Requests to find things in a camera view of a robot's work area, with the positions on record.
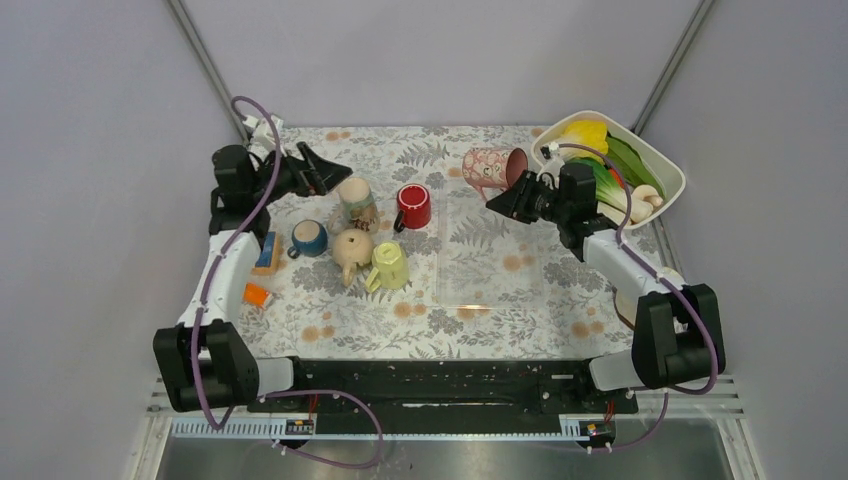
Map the pink patterned mug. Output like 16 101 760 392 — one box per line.
461 147 528 202

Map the green bok choy toy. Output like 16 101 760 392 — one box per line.
582 159 653 223

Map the blue ribbed ceramic mug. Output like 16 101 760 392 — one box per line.
287 219 328 259

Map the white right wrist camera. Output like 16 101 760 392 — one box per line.
538 142 563 190

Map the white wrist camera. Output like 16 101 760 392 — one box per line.
538 142 563 190
242 115 276 158

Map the dark green leaf vegetable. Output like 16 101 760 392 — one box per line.
606 135 665 198

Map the aluminium corner frame post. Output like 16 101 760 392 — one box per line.
164 0 248 142

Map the cream floral ceramic mug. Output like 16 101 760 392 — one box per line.
327 177 380 234

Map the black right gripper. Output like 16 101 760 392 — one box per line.
486 169 571 224

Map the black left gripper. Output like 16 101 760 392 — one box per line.
252 141 352 205

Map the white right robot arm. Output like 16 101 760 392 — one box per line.
486 162 725 412

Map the white vegetable basin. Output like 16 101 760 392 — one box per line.
528 110 687 230

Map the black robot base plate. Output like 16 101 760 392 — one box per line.
247 359 638 436

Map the small orange box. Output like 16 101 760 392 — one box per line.
242 282 273 309

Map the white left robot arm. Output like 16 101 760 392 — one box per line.
152 142 353 412

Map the white mushroom toy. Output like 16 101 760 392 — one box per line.
632 184 664 210

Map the clear plastic tray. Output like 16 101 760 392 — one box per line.
437 178 544 311

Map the red ceramic mug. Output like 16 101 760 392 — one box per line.
393 183 432 233

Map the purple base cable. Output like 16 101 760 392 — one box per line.
264 389 386 471

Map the right aluminium frame post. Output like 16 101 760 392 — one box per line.
630 0 717 135

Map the yellow napa cabbage toy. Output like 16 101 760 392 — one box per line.
547 120 609 165

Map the blue orange sponge pack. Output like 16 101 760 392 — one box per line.
252 231 281 276

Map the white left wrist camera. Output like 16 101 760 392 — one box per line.
242 115 276 158

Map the red chili pepper toy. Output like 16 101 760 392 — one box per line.
607 167 627 190

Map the yellow-green ceramic mug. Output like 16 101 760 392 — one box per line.
365 241 410 293

